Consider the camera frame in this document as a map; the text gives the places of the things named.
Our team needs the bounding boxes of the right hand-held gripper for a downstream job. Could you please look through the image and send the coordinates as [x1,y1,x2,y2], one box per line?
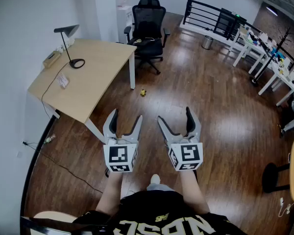
[157,106,204,172]

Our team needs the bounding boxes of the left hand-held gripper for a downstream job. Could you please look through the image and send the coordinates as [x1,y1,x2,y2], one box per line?
[102,108,144,173]

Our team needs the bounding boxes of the person's right forearm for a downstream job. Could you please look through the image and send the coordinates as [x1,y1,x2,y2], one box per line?
[179,169,211,215]

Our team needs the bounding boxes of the person's left forearm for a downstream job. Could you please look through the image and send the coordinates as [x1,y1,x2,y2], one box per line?
[95,171,125,216]

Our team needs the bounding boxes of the light wooden table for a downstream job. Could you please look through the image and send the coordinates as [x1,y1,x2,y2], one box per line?
[27,38,138,144]

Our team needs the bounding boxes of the person's grey trousers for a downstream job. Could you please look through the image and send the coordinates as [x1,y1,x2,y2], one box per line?
[146,182,175,193]

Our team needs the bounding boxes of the person's black printed shirt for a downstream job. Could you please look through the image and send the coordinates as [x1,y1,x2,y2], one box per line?
[72,190,248,235]

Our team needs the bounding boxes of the steel trash can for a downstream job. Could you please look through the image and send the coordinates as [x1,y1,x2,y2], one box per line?
[201,35,214,50]

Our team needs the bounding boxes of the wooden tissue box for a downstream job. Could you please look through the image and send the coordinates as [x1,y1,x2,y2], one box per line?
[43,50,62,69]

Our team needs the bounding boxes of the black round table base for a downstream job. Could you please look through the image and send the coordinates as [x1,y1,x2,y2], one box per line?
[262,162,292,194]

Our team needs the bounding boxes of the white long table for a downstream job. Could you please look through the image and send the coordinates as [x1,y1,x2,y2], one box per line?
[232,25,275,68]
[248,47,294,107]

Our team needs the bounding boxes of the black mesh office chair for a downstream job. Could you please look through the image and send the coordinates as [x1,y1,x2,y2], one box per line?
[123,0,171,75]

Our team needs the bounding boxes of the black cone-shade desk lamp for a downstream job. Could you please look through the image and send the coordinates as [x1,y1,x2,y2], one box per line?
[53,24,86,70]

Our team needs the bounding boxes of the round beige table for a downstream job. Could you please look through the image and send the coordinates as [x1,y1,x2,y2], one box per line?
[32,210,78,224]

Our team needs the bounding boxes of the white water dispenser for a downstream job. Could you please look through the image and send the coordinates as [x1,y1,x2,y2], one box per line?
[115,0,135,44]

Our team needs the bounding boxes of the black monitor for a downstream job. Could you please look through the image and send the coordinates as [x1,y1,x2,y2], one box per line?
[215,7,247,40]

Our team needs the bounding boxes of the black coat rack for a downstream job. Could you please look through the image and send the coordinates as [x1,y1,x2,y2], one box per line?
[250,27,293,87]

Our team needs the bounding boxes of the black metal railing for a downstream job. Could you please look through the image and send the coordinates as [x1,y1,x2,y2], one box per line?
[182,0,294,71]

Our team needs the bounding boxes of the black worn harness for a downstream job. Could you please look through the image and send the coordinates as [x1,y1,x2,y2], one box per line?
[19,216,109,235]

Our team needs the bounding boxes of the round pendant ceiling light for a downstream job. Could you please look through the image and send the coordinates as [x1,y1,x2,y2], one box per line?
[266,5,278,17]

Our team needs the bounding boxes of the black floor power cable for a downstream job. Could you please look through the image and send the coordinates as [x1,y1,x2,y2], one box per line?
[22,141,104,194]

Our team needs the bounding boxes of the black lamp cable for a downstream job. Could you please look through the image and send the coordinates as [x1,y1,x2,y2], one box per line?
[41,62,72,119]

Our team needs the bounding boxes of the white charger cable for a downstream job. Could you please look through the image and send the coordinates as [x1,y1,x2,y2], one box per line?
[278,197,294,218]

